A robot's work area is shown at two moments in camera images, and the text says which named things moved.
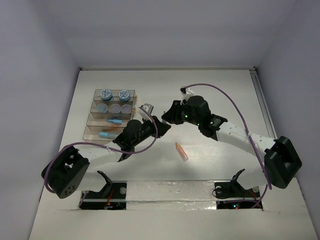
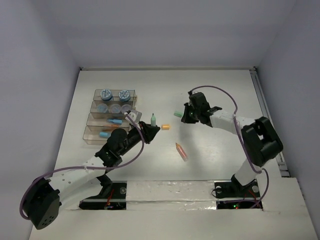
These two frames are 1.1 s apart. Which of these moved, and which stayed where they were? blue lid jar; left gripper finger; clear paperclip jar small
Moved: left gripper finger
Stayed: blue lid jar; clear paperclip jar small
